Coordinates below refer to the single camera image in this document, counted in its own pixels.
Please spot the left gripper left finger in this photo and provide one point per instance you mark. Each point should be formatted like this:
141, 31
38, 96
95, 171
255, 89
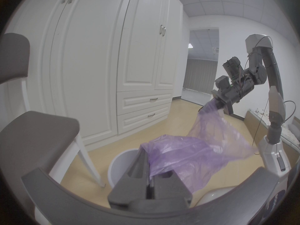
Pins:
131, 184

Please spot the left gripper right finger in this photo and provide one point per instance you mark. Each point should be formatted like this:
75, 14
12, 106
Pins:
171, 189

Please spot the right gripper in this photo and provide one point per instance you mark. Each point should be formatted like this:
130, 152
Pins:
236, 91

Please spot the purple plastic bag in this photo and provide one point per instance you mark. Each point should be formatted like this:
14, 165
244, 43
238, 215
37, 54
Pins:
192, 153

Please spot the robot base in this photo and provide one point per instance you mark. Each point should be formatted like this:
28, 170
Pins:
274, 158

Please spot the white trash bin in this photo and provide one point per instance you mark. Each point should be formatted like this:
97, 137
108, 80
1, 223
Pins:
119, 165

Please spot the grey curtain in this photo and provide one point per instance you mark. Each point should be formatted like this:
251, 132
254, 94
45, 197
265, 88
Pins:
199, 76

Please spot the white chair dark grey seat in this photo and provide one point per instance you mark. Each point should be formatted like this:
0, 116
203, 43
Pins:
39, 130

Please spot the white wardrobe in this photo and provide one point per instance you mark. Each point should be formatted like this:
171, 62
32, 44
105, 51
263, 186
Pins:
93, 55

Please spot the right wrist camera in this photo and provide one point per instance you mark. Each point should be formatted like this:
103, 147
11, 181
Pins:
222, 81

